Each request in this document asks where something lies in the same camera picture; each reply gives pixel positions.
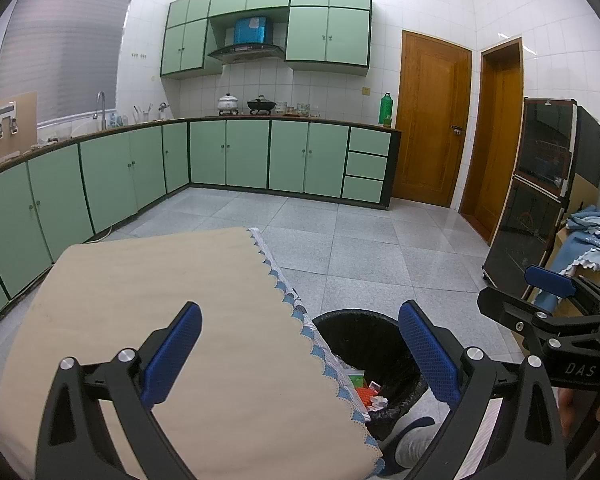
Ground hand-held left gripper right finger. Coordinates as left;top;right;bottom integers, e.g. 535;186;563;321
397;300;567;480

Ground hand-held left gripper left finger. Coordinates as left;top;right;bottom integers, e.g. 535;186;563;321
36;301;203;480

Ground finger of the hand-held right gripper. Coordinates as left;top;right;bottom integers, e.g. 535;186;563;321
476;287;561;342
524;265;600;311

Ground black trash can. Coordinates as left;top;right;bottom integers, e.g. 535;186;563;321
311;309;431;441

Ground black glass cabinet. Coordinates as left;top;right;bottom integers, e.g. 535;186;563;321
481;97;600;306

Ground light blue cloth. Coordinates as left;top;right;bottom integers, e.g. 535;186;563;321
535;199;600;312

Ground beige tablecloth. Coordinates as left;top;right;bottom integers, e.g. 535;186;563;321
0;226;383;480

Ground blue white crochet cloth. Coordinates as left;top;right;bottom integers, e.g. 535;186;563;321
247;226;386;476

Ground plain wooden door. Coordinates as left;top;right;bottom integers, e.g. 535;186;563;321
459;36;525;246

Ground green cabinet drawer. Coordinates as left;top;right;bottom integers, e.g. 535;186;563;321
342;175;385;202
345;151;389;181
347;126;392;157

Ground green kitchen base cabinets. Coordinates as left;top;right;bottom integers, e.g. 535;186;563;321
0;117;403;333

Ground green bottle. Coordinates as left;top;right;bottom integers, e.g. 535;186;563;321
378;91;395;128

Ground white cooking pot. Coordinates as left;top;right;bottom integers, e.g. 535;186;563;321
216;92;241;116

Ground metal faucet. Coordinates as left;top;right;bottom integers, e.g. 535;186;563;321
94;91;109;131

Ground black wok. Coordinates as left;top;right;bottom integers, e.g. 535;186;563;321
246;95;276;115

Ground printed cardboard box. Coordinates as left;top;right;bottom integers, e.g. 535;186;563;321
0;91;38;161

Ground range hood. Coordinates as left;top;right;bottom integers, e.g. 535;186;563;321
206;44;286;65

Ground grey window blind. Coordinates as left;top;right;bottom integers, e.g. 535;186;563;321
0;0;133;126

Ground blue box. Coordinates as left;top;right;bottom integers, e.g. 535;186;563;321
232;16;273;47

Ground wooden door with handle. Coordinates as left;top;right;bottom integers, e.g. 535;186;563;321
394;29;473;208

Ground green wall cabinets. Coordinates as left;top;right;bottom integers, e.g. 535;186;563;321
160;0;373;80

